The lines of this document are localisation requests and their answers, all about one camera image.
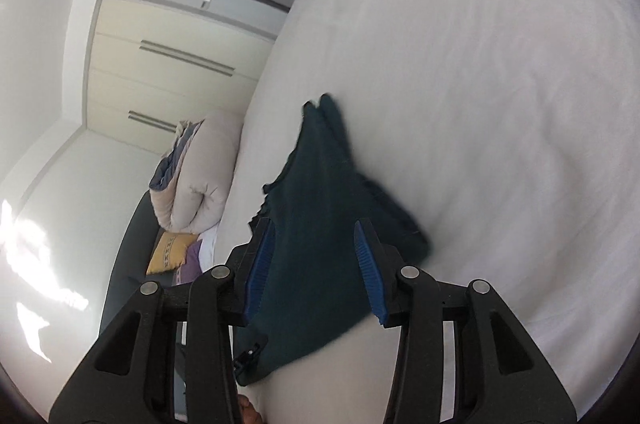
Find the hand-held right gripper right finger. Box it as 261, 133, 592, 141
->
353, 219, 579, 424

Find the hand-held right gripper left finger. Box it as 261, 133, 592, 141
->
49, 218, 278, 424

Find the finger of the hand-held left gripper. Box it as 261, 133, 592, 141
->
233, 341, 266, 374

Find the dark green sweater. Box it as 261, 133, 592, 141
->
234, 93, 432, 388

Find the white pillow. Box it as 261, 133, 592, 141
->
197, 223, 222, 273

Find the purple patterned pillow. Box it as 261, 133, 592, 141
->
170, 240, 206, 288

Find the yellow patterned pillow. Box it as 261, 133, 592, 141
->
146, 231, 200, 276

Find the beige folded comforter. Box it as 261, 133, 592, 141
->
149, 109, 246, 236

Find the grey padded headboard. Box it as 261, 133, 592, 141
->
97, 189, 187, 341

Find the white bed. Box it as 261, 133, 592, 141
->
197, 0, 640, 424

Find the cream wardrobe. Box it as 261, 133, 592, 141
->
85, 0, 279, 156

